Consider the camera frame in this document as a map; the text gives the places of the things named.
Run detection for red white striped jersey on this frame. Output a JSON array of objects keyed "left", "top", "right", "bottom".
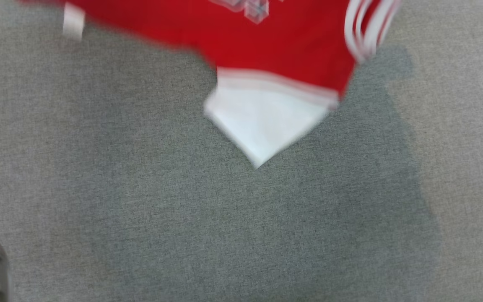
[{"left": 15, "top": 0, "right": 402, "bottom": 169}]

